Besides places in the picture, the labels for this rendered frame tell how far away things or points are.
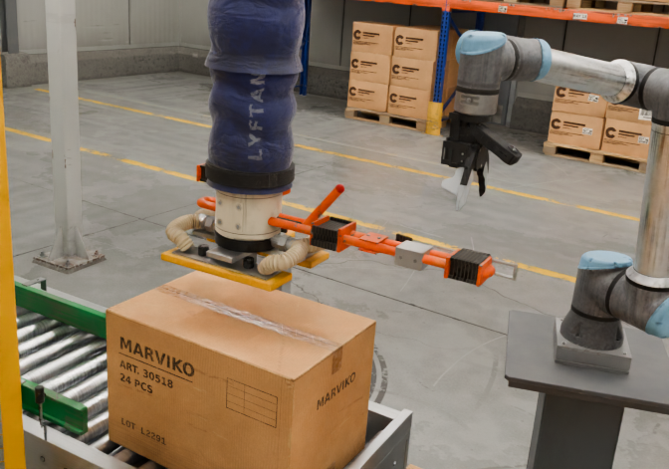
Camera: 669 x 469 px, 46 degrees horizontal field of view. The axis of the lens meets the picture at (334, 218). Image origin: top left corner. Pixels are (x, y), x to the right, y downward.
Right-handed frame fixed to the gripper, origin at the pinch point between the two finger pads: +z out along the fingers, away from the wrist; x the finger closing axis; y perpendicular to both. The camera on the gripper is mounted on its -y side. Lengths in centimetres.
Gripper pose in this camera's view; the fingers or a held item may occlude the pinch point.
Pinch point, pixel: (472, 204)
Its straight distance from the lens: 175.0
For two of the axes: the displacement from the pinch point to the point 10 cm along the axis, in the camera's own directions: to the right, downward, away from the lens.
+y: -8.6, -2.1, 4.6
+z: -0.7, 9.5, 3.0
